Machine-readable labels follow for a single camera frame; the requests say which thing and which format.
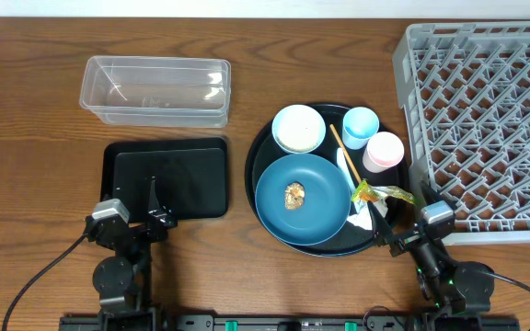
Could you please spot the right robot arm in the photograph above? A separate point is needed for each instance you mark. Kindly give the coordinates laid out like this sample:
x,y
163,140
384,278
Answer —
x,y
454,287

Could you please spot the brown food scrap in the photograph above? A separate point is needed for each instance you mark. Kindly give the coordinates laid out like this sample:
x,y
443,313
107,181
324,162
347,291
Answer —
x,y
294,196

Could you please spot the light blue cup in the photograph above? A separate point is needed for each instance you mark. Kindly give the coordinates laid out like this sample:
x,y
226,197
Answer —
x,y
358,126

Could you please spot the white plastic spoon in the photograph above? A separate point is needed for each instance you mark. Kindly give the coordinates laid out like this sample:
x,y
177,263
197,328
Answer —
x,y
344,169

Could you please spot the black rectangular tray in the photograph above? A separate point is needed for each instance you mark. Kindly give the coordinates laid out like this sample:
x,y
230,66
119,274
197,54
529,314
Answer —
x,y
190,177

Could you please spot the wooden chopstick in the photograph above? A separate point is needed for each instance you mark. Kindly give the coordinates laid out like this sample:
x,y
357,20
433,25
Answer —
x,y
346,154

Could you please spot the yellow snack wrapper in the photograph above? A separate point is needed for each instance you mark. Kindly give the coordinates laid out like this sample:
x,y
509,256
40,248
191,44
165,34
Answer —
x,y
365,192

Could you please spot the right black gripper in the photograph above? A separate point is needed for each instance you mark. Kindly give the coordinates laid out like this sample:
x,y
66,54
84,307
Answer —
x,y
403,238

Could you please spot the dark blue plate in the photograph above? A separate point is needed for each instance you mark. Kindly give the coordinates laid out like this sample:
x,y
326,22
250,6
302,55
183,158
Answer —
x,y
327,201

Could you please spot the round black serving tray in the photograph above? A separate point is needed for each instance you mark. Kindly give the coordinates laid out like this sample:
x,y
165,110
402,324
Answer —
x,y
351,239

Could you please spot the light blue bowl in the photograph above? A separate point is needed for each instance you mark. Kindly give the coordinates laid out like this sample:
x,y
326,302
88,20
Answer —
x,y
298,129

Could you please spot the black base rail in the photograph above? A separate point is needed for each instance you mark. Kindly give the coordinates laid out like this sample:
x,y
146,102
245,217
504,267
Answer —
x,y
210,323

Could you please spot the grey dishwasher rack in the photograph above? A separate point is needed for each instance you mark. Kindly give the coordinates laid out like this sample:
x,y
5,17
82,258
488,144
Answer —
x,y
465,92

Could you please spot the clear plastic bin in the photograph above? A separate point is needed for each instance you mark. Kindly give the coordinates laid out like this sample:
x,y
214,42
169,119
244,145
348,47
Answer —
x,y
157,91

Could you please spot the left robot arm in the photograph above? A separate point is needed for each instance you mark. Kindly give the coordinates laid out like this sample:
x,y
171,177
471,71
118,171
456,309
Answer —
x,y
123,281

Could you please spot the crumpled white napkin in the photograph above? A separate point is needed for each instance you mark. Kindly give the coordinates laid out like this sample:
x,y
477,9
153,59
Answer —
x,y
362,217

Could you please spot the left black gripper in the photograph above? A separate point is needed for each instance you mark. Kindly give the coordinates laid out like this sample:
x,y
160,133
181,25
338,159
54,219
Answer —
x,y
143,225

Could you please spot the pink cup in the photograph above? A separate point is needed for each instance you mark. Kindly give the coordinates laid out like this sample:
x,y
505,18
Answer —
x,y
384,150

